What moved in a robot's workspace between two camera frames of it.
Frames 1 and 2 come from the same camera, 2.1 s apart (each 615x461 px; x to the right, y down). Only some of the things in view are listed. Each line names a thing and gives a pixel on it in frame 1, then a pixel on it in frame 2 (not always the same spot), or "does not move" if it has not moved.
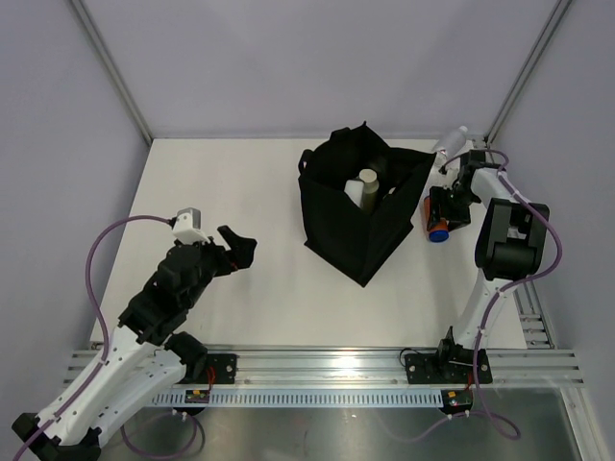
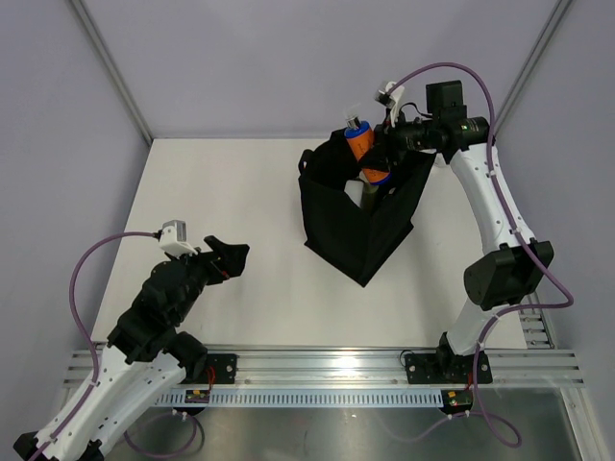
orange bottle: [438, 232] → [360, 139]
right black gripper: [457, 220] → [385, 139]
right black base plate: [447, 368] does not move
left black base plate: [224, 366] does not move
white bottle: [354, 188] does not move
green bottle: [371, 187] does not move
